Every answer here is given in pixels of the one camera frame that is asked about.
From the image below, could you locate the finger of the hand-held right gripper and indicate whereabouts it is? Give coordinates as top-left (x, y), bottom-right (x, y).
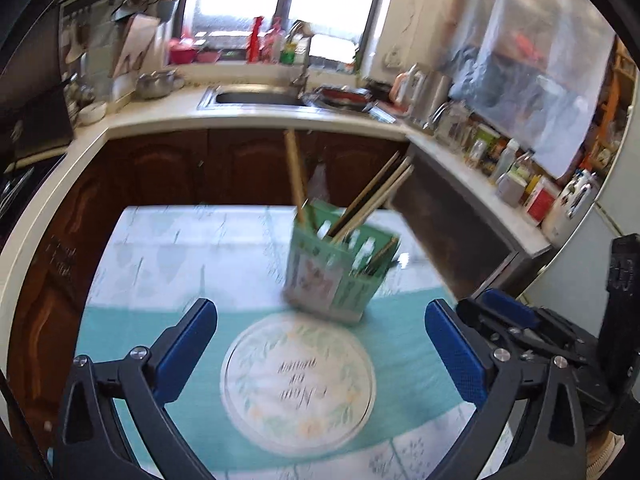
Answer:
top-left (481, 288), bottom-right (597, 354)
top-left (457, 298), bottom-right (582, 366)

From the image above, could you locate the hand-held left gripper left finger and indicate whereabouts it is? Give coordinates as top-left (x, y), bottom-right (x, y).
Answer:
top-left (50, 297), bottom-right (219, 480)

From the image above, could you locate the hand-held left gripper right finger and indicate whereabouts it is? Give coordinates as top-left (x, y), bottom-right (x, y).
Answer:
top-left (424, 298), bottom-right (588, 480)

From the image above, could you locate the brown wooden chopstick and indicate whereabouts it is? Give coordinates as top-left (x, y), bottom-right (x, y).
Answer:
top-left (362, 237), bottom-right (400, 273)

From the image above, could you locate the green plastic utensil holder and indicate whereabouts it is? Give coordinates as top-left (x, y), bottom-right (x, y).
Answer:
top-left (282, 200), bottom-right (401, 326)

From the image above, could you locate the dark brown chopstick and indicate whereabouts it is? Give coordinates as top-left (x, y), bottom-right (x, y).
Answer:
top-left (339, 151), bottom-right (401, 223)

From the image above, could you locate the person's right forearm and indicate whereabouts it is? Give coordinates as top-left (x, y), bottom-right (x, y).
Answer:
top-left (585, 430), bottom-right (628, 478)

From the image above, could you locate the pale refrigerator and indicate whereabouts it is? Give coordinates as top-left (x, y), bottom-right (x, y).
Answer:
top-left (520, 180), bottom-right (640, 311)

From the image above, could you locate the teal white printed tablecloth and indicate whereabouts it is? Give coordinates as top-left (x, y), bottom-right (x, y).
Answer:
top-left (72, 204), bottom-right (521, 480)

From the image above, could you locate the white canister red label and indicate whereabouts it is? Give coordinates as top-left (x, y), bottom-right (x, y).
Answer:
top-left (522, 177), bottom-right (563, 226)

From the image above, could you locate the white thermos pot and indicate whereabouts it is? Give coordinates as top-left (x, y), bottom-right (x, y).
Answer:
top-left (542, 170), bottom-right (601, 243)

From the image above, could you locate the clear plastic bottle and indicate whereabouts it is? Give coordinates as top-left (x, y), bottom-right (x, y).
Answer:
top-left (512, 152), bottom-right (536, 181)

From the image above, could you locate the white plastic bottle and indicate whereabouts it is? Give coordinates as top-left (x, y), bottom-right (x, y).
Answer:
top-left (492, 137), bottom-right (521, 183)

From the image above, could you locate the green box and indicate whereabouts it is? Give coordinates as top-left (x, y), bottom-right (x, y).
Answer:
top-left (470, 125), bottom-right (501, 161)

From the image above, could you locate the glass pitcher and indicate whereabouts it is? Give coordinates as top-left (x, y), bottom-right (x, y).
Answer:
top-left (430, 101), bottom-right (473, 153)

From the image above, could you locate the steel electric kettle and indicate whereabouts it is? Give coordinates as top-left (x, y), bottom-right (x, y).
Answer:
top-left (390, 64), bottom-right (453, 128)

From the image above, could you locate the gas stove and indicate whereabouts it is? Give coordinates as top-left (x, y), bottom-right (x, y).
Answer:
top-left (0, 152), bottom-right (66, 241)

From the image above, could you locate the clear plastic sheet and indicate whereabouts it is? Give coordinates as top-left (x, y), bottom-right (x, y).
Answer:
top-left (447, 0), bottom-right (618, 178)

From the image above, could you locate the white bowl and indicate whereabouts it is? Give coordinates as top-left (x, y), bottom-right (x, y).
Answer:
top-left (79, 101), bottom-right (108, 126)

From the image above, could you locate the steel kitchen sink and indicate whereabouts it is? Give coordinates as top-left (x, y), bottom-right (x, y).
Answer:
top-left (197, 85), bottom-right (311, 111)

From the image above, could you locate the steel pot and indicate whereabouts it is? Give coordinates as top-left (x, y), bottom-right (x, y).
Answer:
top-left (135, 71), bottom-right (185, 100)

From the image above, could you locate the red pan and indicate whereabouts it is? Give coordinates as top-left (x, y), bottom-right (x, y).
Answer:
top-left (315, 87), bottom-right (373, 108)

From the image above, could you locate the red bowl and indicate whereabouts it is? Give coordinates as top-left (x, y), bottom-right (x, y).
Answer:
top-left (169, 40), bottom-right (196, 65)

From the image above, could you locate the wooden cutting board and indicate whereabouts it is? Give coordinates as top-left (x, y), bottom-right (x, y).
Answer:
top-left (111, 14), bottom-right (161, 78)

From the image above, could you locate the steel faucet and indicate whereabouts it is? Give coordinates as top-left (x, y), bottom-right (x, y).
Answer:
top-left (287, 20), bottom-right (313, 98)

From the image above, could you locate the red spray bottle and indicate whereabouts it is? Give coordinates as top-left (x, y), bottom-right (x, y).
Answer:
top-left (247, 16), bottom-right (266, 63)

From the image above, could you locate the kitchen window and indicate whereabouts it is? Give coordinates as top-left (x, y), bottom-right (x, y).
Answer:
top-left (182, 0), bottom-right (391, 63)

